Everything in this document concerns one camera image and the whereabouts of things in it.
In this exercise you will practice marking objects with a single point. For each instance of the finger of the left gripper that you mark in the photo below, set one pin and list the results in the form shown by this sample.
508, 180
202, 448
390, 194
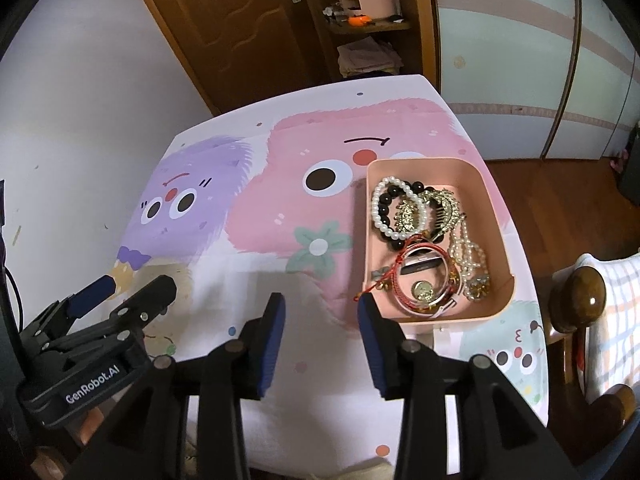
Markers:
56, 320
124, 324

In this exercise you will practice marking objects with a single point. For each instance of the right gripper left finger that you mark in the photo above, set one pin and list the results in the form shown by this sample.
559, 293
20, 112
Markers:
240, 369

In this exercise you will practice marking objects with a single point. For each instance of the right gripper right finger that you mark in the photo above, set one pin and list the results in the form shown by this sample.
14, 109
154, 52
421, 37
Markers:
500, 437

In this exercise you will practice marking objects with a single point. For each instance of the wooden bedpost knob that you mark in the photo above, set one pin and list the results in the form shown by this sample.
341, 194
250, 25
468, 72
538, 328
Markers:
610, 413
577, 298

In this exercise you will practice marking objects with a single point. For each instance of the cartoon monster tablecloth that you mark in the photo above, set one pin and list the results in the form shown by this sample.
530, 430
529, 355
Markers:
274, 197

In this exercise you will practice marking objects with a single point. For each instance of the pink cardboard tray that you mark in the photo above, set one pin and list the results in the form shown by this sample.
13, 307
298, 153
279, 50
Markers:
475, 245

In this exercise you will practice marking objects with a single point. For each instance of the brown wooden door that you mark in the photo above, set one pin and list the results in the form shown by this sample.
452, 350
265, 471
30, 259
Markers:
238, 52

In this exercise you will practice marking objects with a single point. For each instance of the folded cloth pile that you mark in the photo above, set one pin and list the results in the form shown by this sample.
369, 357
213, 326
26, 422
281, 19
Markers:
366, 56

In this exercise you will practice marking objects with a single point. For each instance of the orange toy on shelf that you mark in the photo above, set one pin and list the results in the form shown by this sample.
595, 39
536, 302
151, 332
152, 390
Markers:
359, 21

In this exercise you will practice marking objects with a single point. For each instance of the wooden shelf cabinet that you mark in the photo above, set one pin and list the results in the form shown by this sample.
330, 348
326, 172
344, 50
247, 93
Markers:
409, 27

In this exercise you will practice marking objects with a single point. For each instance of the light blue wardrobe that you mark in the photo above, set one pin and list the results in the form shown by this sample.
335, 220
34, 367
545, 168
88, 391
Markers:
539, 78

